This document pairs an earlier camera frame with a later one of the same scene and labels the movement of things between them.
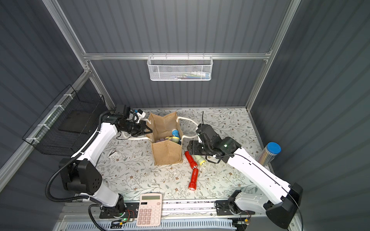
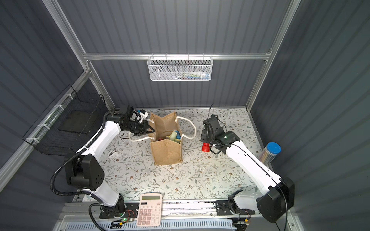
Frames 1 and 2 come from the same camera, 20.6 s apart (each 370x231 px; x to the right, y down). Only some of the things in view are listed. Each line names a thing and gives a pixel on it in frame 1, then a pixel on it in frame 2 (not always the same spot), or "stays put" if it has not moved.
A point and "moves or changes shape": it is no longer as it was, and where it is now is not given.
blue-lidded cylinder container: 268,153 stays put
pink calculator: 149,213 stays put
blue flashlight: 175,133 stays put
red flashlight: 193,164 moves or changes shape
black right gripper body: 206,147 -> 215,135
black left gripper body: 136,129 stays put
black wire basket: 69,123 stays put
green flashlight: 201,161 -> 173,135
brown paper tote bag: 166,139 stays put
